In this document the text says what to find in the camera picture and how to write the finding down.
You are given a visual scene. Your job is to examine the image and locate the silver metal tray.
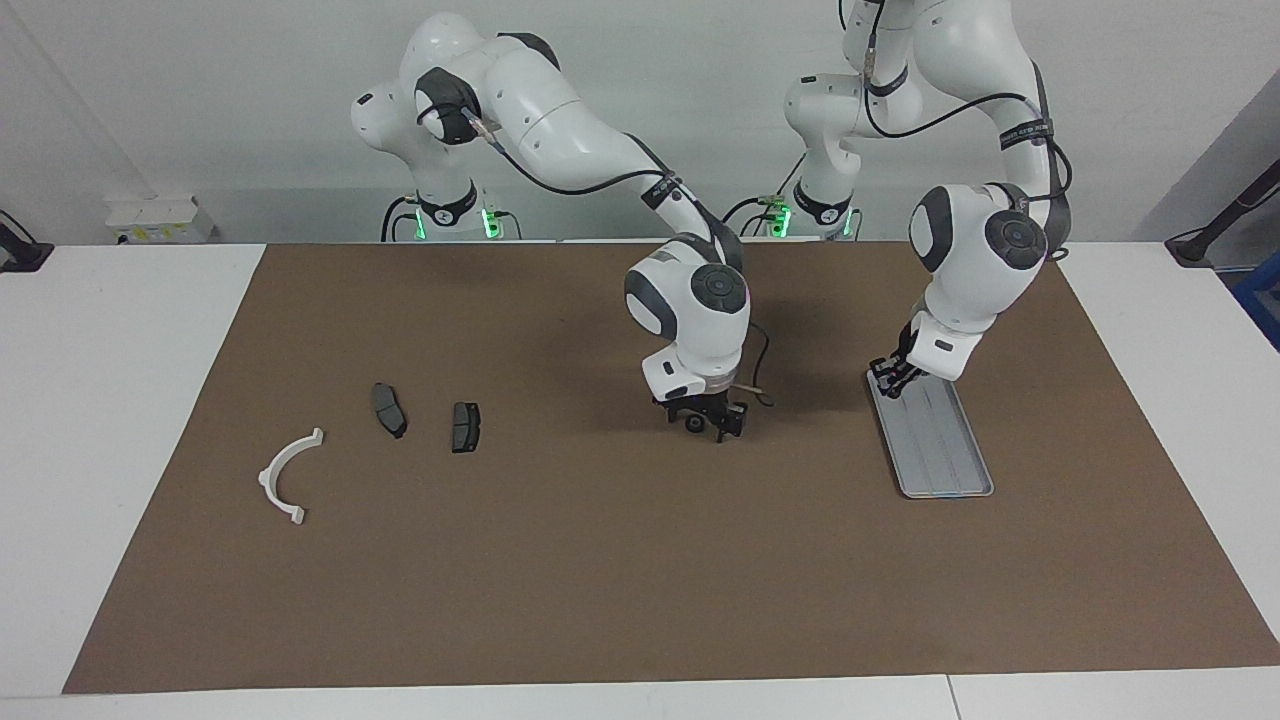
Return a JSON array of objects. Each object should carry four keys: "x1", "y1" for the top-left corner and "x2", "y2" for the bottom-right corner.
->
[{"x1": 865, "y1": 367, "x2": 996, "y2": 499}]

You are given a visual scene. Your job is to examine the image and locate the brown table mat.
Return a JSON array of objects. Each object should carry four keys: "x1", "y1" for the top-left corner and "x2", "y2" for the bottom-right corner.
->
[{"x1": 62, "y1": 240, "x2": 1280, "y2": 696}]

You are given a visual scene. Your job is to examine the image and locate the angled dark brake pad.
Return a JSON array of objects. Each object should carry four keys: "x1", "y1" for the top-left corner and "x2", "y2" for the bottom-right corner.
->
[{"x1": 371, "y1": 382, "x2": 409, "y2": 440}]

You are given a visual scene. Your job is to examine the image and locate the blue crate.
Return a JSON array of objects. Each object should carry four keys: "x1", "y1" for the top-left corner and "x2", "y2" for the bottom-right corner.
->
[{"x1": 1232, "y1": 250, "x2": 1280, "y2": 351}]

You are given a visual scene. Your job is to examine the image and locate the white power strip box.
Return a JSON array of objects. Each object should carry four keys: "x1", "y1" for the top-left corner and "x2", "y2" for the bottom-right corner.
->
[{"x1": 104, "y1": 194, "x2": 217, "y2": 247}]

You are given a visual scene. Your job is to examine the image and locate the black desk clamp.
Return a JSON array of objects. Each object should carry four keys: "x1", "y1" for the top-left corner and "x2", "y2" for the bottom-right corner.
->
[{"x1": 0, "y1": 208, "x2": 54, "y2": 274}]

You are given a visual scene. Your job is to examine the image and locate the black base cable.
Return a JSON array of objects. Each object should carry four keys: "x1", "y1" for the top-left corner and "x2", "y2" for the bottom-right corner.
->
[
  {"x1": 714, "y1": 150, "x2": 813, "y2": 239},
  {"x1": 380, "y1": 195, "x2": 419, "y2": 243}
]

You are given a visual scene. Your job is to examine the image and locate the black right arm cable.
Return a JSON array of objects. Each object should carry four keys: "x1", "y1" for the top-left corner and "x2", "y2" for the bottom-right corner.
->
[{"x1": 418, "y1": 95, "x2": 773, "y2": 409}]

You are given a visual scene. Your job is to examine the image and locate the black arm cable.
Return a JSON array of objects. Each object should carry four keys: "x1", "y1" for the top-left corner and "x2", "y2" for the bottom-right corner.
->
[
  {"x1": 418, "y1": 95, "x2": 773, "y2": 409},
  {"x1": 838, "y1": 0, "x2": 1076, "y2": 263}
]

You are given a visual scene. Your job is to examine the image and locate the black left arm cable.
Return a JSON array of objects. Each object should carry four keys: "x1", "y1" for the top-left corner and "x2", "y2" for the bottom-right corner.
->
[{"x1": 838, "y1": 0, "x2": 1076, "y2": 263}]

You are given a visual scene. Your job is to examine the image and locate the white curved plastic bracket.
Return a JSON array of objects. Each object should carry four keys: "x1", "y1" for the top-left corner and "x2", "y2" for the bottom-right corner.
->
[{"x1": 258, "y1": 428, "x2": 326, "y2": 526}]

